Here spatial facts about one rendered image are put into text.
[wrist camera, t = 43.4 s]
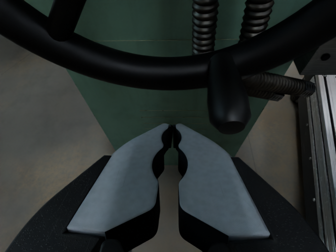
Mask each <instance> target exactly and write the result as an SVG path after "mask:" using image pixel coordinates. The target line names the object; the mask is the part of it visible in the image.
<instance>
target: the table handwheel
mask: <svg viewBox="0 0 336 252"><path fill-rule="evenodd" d="M86 1H87V0H53V3H52V6H51V9H50V12H49V15H48V17H47V16H46V15H44V14H43V13H41V12H40V11H38V10H37V9H35V8H34V7H33V6H31V5H30V4H28V3H27V2H26V1H24V0H0V35H1V36H3V37H5V38H6V39H8V40H10V41H12V42H13V43H15V44H17V45H19V46H20V47H22V48H24V49H26V50H28V51H30V52H31V53H33V54H35V55H37V56H39V57H41V58H43V59H45V60H47V61H50V62H52V63H54V64H56V65H58V66H61V67H63V68H66V69H68V70H71V71H73V72H76V73H78V74H81V75H84V76H87V77H90V78H93V79H96V80H100V81H103V82H107V83H111V84H115V85H120V86H125V87H131V88H138V89H146V90H160V91H178V90H193V89H201V88H207V87H208V77H209V69H210V59H211V57H212V56H213V55H215V54H216V53H219V52H227V53H229V54H231V56H232V58H233V61H234V63H235V65H236V67H237V69H238V71H239V74H240V76H241V79H242V80H243V79H246V78H249V77H252V76H255V75H258V74H261V73H264V72H266V71H269V70H271V69H274V68H276V67H279V66H281V65H283V64H286V63H288V62H290V61H292V60H294V59H296V58H298V57H300V56H302V55H304V54H306V53H308V52H310V51H312V50H314V49H316V48H318V47H320V46H321V45H323V44H325V43H327V42H328V41H330V40H332V39H334V38H335V37H336V0H312V1H311V2H309V3H308V4H307V5H305V6H304V7H302V8H301V9H300V10H298V11H297V12H295V13H294V14H292V15H290V16H289V17H287V18H286V19H284V20H283V21H281V22H279V23H278V24H276V25H274V26H273V27H271V28H269V29H267V30H265V31H263V32H261V33H259V34H257V35H255V36H253V37H251V38H249V39H246V40H244V41H242V42H239V43H237V44H234V45H231V46H228V47H225V48H222V49H219V50H215V51H211V52H206V53H202V54H196V55H188V56H176V57H160V56H148V55H140V54H134V53H130V52H125V51H121V50H118V49H114V48H111V47H108V46H105V45H102V44H100V43H97V42H94V41H92V40H90V39H88V38H85V37H83V36H81V35H79V34H77V33H75V32H74V31H75V28H76V26H77V23H78V21H79V18H80V16H81V13H82V11H83V8H84V6H85V3H86Z"/></svg>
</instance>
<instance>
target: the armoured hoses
mask: <svg viewBox="0 0 336 252"><path fill-rule="evenodd" d="M192 1H193V3H192V8H193V10H192V16H193V17H192V23H193V24H192V55H198V54H204V53H208V52H212V51H215V49H214V46H215V40H216V36H215V35H216V33H217V32H216V28H217V23H216V22H217V21H218V17H217V15H218V13H219V11H218V7H219V6H220V5H219V1H218V0H192ZM274 4H275V2H274V0H246V2H245V6H246V8H245V9H244V10H243V11H244V16H243V17H242V19H243V22H242V23H241V26H242V28H241V30H240V33H241V34H240V35H239V41H238V43H240V42H242V41H245V40H247V39H249V38H252V37H254V36H256V35H258V34H260V33H262V32H264V31H266V28H267V27H268V21H269V20H270V14H271V13H272V7H273V5H274ZM242 82H243V84H244V87H245V90H246V92H247V95H248V96H250V97H253V98H259V99H265V100H271V101H277V102H278V101H279V100H281V99H282V98H283V97H284V96H285V94H286V95H293V96H299V97H306V98H308V97H309V96H311V95H313V93H314V92H315V90H316V86H315V83H313V82H311V81H308V80H307V81H306V80H303V79H298V78H293V77H288V76H284V75H279V74H275V73H269V72H263V73H260V74H257V75H254V76H251V77H248V78H245V79H242Z"/></svg>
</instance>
